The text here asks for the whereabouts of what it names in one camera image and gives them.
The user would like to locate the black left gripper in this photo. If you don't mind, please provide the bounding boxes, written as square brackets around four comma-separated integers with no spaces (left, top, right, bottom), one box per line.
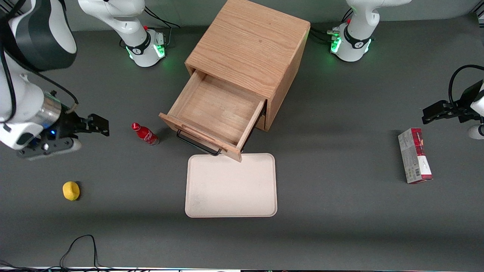
[422,80,484,125]

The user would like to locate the beige plastic tray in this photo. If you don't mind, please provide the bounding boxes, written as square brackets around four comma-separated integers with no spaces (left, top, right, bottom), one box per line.
[185,153,278,218]

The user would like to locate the wooden drawer with long handle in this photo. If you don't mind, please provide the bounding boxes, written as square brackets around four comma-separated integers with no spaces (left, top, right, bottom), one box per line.
[158,70,267,163]

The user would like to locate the grey red carton box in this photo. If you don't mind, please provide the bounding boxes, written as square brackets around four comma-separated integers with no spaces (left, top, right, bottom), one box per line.
[397,128,434,185]

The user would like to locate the black left arm base cables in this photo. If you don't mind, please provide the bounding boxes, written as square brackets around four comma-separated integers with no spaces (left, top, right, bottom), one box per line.
[309,8,354,45]

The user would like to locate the black right arm wrist cable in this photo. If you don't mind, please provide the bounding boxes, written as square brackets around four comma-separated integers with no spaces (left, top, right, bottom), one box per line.
[0,0,79,123]

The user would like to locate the black arm wrist cable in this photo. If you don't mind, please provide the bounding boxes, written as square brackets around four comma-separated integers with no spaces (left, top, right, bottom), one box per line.
[448,65,484,111]
[0,0,79,123]

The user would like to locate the black left arm wrist cable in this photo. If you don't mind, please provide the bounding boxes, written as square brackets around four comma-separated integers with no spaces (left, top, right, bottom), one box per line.
[448,65,484,111]

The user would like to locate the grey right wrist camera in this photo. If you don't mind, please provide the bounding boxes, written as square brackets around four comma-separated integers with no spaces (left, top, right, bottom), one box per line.
[17,136,82,160]

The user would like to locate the red soda bottle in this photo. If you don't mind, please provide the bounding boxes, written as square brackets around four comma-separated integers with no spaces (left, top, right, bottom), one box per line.
[131,122,160,147]

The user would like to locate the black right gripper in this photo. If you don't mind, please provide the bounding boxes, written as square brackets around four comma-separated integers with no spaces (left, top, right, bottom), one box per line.
[50,111,110,139]

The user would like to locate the black right arm base cables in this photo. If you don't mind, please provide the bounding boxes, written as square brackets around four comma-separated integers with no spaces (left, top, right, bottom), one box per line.
[143,7,182,48]

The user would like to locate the black cable loop on table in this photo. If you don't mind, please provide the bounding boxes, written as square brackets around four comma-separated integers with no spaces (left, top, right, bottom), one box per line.
[0,235,114,272]

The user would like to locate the black arm base cables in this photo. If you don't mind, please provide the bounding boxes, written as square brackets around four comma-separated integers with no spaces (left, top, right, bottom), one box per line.
[143,7,182,48]
[309,8,354,45]

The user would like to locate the yellow lemon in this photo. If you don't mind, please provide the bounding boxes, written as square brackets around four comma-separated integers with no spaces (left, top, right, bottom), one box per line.
[62,181,81,201]

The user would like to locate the long black drawer handle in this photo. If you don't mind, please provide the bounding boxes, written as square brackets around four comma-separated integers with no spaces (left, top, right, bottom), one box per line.
[176,129,223,156]

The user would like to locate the wooden drawer cabinet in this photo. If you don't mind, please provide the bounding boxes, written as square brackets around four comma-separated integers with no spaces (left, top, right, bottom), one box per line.
[185,0,311,132]

